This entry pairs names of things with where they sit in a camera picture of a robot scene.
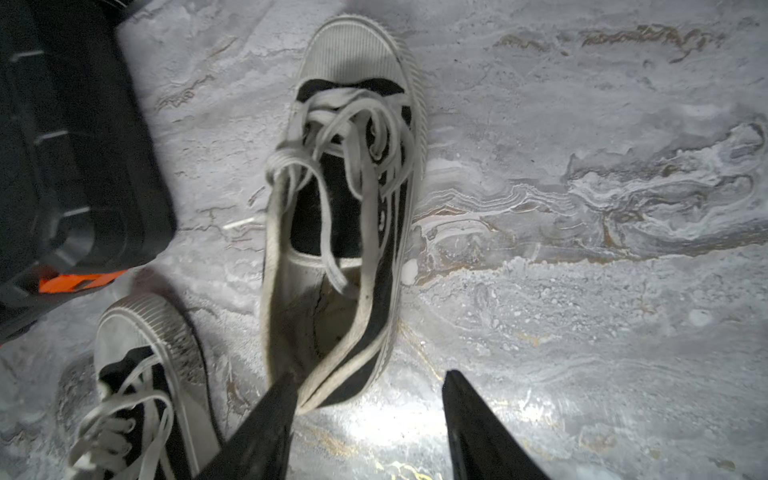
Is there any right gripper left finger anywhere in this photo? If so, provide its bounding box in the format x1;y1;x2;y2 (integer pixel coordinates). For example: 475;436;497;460
196;374;297;479

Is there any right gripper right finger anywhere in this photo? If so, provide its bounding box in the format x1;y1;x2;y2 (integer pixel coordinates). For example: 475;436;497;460
442;370;549;480

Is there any black white sneaker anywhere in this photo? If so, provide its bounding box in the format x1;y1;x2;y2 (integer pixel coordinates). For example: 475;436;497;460
259;14;428;414
67;293;220;479

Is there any black plastic tool case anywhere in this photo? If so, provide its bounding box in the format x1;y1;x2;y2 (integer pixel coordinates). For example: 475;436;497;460
1;1;177;341

